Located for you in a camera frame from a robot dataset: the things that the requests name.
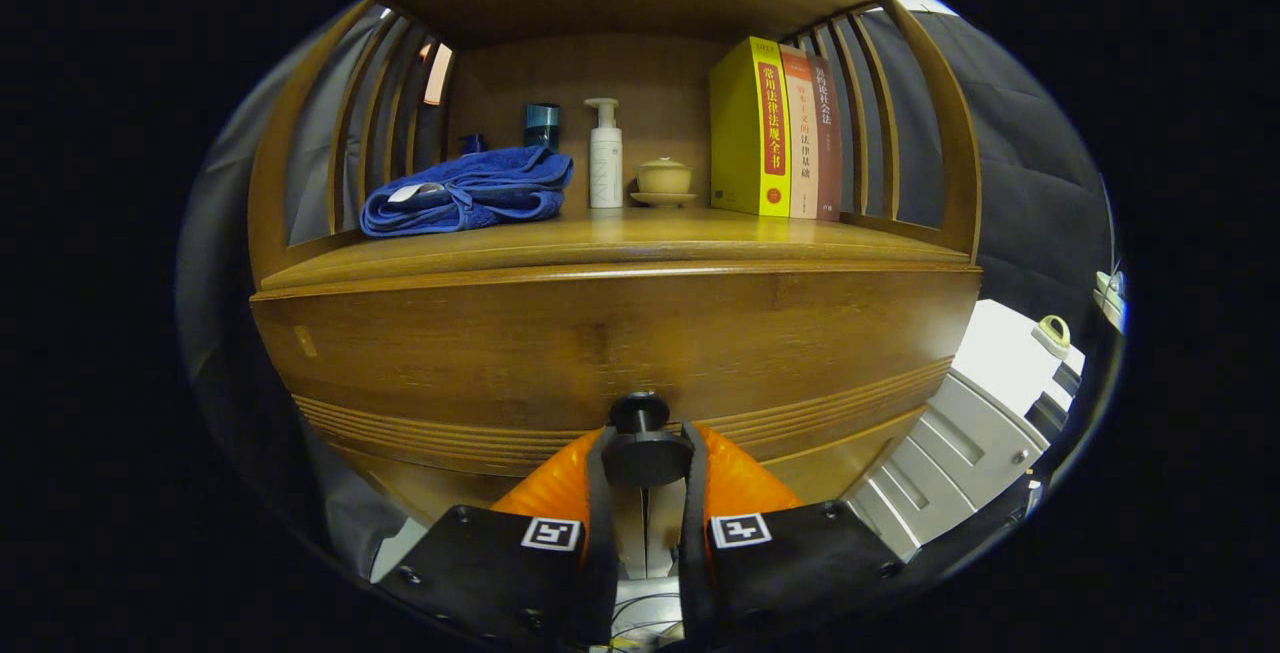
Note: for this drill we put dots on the beige lidded tea bowl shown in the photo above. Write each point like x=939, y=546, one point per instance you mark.
x=664, y=178

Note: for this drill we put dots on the orange white book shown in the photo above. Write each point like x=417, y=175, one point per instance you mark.
x=802, y=133

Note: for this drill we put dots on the wooden countertop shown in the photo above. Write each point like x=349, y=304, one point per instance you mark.
x=650, y=233

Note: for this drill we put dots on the white side cabinet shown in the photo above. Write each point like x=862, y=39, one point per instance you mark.
x=1000, y=363

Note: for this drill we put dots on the white desk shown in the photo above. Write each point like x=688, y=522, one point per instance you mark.
x=1110, y=298

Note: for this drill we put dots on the white pump bottle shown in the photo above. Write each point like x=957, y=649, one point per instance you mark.
x=605, y=168

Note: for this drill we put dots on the teal bottle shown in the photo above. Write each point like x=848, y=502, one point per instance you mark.
x=541, y=125

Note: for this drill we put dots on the yellow book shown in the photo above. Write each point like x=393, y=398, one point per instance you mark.
x=740, y=133

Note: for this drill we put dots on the blue folded towel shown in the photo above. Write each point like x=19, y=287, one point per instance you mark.
x=470, y=193

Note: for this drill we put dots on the small white blue-capped bottle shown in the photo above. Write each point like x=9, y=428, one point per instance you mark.
x=473, y=143

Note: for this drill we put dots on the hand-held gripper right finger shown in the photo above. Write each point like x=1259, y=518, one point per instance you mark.
x=695, y=553

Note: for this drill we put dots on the brown book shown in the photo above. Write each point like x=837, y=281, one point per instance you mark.
x=830, y=143

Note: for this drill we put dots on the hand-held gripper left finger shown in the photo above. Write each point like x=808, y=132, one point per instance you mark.
x=600, y=553

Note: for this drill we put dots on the black drawer knob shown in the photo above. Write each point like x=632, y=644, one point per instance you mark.
x=645, y=453

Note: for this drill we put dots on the wooden drawer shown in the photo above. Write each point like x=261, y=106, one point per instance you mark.
x=500, y=353

